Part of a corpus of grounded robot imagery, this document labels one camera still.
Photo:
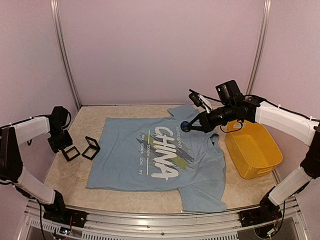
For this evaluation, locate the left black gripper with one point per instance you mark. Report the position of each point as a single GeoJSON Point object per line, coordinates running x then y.
{"type": "Point", "coordinates": [69, 141]}

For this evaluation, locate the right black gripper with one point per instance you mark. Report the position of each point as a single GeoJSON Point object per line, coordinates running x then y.
{"type": "Point", "coordinates": [207, 125]}

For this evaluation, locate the blue brooch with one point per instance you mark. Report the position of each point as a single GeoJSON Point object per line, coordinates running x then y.
{"type": "Point", "coordinates": [185, 127]}

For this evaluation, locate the black brooch case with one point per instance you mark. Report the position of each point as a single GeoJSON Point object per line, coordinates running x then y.
{"type": "Point", "coordinates": [92, 146]}
{"type": "Point", "coordinates": [70, 154]}

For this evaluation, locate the light blue printed t-shirt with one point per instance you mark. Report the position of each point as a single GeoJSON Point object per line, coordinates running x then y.
{"type": "Point", "coordinates": [155, 155]}

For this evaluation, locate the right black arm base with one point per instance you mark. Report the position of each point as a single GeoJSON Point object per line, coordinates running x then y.
{"type": "Point", "coordinates": [265, 212]}

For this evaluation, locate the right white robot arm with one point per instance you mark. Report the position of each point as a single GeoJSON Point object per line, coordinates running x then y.
{"type": "Point", "coordinates": [256, 109]}

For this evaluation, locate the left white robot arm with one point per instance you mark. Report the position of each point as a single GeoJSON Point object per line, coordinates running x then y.
{"type": "Point", "coordinates": [14, 137]}

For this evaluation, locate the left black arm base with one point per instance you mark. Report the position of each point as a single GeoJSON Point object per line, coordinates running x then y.
{"type": "Point", "coordinates": [59, 213]}

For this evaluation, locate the yellow plastic basket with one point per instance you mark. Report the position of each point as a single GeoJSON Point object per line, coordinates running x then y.
{"type": "Point", "coordinates": [252, 149]}

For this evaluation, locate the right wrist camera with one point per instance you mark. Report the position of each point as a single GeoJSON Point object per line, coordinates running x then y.
{"type": "Point", "coordinates": [200, 101]}

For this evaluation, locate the right aluminium frame post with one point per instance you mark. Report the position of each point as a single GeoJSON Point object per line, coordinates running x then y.
{"type": "Point", "coordinates": [260, 46]}

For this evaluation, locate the aluminium frame post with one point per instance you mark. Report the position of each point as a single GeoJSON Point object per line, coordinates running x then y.
{"type": "Point", "coordinates": [260, 46]}
{"type": "Point", "coordinates": [54, 5]}

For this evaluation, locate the front aluminium rail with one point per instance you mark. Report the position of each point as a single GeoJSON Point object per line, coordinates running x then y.
{"type": "Point", "coordinates": [102, 224]}

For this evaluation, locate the left aluminium frame post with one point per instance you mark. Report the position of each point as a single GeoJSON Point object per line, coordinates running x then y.
{"type": "Point", "coordinates": [54, 5]}

